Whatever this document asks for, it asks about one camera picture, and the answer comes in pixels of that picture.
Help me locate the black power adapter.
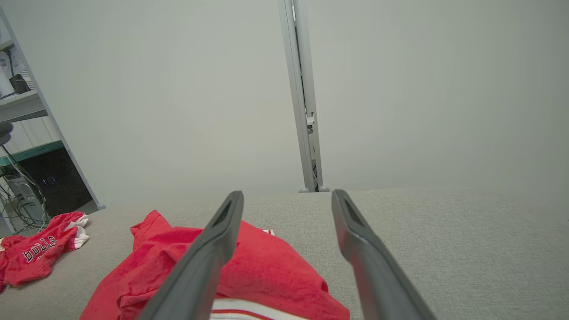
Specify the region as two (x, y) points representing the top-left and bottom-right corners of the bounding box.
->
(9, 74), (31, 94)

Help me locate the white metal shelf rack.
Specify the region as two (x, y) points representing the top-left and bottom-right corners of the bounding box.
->
(0, 40), (65, 166)

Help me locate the black mesh computer case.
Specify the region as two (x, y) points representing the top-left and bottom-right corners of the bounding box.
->
(18, 149), (92, 217)

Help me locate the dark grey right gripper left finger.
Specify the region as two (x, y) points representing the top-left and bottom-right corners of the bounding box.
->
(138, 191), (244, 320)

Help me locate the grey partition end frame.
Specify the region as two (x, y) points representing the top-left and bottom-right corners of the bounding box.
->
(0, 7), (106, 210)

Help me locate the grey partition joint post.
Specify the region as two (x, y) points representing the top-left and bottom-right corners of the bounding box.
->
(278, 0), (330, 192)

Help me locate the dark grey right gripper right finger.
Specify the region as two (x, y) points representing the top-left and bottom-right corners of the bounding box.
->
(331, 190), (436, 320)

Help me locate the white cable bundle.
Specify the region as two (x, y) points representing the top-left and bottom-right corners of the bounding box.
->
(0, 147), (50, 232)

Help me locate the white box device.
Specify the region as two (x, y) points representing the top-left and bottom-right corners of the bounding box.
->
(0, 50), (16, 97)

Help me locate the red Bulls 23 garment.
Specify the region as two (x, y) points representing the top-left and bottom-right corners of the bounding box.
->
(0, 212), (89, 294)

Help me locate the red t-shirt with white sleeves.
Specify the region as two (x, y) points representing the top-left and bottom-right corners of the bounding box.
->
(80, 210), (350, 320)

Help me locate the grey computer tower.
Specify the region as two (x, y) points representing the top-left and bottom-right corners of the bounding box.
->
(4, 176), (45, 225)

